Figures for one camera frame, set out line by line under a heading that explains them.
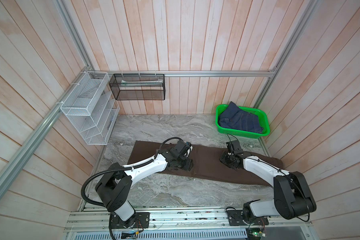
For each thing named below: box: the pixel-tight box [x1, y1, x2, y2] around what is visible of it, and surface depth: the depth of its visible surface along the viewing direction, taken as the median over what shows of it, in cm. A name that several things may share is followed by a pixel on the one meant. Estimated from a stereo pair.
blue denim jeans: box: [218, 101, 264, 134], surface depth 109 cm
